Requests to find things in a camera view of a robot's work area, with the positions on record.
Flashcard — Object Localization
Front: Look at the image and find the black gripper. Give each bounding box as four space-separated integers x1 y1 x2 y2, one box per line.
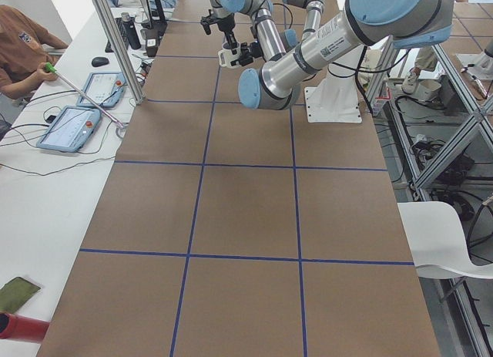
215 13 237 49
233 41 263 66

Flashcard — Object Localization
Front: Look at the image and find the white ceramic mug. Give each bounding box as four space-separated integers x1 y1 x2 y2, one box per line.
218 42 241 69

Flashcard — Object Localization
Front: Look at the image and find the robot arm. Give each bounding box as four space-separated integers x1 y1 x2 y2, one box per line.
220 0 324 66
201 0 454 110

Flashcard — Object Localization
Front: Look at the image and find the black water bottle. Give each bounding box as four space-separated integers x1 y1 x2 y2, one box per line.
121 12 142 50

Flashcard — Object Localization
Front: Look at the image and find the black keyboard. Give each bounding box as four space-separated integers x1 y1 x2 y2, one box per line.
104 16 130 53

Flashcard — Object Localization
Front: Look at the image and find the black computer mouse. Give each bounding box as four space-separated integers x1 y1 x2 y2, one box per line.
91 56 109 68

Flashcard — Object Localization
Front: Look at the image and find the far blue teach pendant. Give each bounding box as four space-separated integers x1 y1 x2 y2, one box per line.
82 72 126 108

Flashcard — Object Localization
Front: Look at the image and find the blue teach pendant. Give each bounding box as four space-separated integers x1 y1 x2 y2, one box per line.
36 106 101 153
82 72 126 108

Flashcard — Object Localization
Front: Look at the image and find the near blue teach pendant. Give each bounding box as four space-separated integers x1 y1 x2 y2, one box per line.
36 106 101 153

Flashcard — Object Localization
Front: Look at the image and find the person in brown shirt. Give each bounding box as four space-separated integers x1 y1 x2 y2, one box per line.
1 5 68 99

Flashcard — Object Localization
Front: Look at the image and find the white plastic chair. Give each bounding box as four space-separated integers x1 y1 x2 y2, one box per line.
397 201 492 280

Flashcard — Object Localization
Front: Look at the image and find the green cloth pouch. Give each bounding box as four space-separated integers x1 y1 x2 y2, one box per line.
1 277 41 314

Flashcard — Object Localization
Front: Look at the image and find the red cylinder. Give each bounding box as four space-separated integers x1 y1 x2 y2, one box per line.
1 312 50 344

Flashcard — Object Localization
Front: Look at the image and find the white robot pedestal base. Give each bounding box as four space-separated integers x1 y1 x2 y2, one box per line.
304 46 364 123

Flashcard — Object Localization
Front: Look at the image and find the aluminium frame post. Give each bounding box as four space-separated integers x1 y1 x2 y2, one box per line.
92 0 144 105

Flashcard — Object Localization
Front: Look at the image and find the green handled metal rod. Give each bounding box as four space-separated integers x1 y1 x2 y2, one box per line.
45 62 126 130

